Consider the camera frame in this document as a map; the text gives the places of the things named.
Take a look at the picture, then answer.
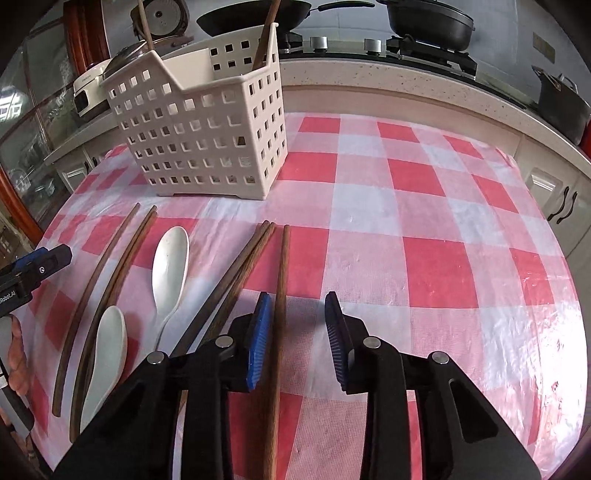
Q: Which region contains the grey stock pot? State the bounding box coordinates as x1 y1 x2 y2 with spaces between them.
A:
531 66 591 146

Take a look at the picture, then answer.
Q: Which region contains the white kitchen appliance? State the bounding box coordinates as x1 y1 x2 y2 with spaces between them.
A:
73 60 116 123

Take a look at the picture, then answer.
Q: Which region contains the red checkered tablecloth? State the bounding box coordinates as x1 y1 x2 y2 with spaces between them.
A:
25 111 575 480

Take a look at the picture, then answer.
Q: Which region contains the black glass gas stove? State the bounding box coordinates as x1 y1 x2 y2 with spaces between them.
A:
277 31 527 109

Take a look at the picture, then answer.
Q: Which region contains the white ceramic spoon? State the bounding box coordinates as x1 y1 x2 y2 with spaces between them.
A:
79 305 129 435
151 225 191 352

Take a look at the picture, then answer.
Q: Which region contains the white plastic utensil basket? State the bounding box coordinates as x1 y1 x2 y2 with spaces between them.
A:
100 22 288 200

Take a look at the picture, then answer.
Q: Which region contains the glass door with red frame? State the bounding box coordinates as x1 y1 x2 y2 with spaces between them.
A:
0 0 112 245

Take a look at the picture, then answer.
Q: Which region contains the silver rice cooker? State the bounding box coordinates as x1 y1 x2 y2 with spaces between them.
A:
104 0 190 80

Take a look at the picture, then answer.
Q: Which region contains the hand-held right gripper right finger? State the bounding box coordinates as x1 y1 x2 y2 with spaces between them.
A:
324 292 541 480

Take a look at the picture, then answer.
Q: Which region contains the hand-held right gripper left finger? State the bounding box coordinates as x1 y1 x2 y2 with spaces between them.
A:
53 292 274 480

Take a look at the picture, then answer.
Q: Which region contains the person's left hand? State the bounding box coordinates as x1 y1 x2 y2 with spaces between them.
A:
7 316 29 398

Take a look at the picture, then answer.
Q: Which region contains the white stone countertop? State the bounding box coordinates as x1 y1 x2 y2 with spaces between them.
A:
44 58 591 195

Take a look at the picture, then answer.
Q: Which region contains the brown wooden chopstick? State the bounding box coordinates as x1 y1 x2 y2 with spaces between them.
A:
69 205 158 443
203 223 277 342
250 0 281 72
170 220 270 357
137 0 156 52
259 224 291 480
51 202 141 417

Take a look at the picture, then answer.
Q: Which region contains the black wok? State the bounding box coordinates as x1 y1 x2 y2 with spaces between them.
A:
196 0 376 38

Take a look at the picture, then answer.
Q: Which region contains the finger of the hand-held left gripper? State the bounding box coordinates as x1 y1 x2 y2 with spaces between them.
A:
9 244 74 289

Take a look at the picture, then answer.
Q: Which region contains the black lidded cooking pot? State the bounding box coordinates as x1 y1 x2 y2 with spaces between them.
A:
376 0 476 51

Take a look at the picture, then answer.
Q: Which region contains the white lower cabinet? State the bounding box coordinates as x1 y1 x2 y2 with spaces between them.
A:
512 138 591 287
55 143 123 195

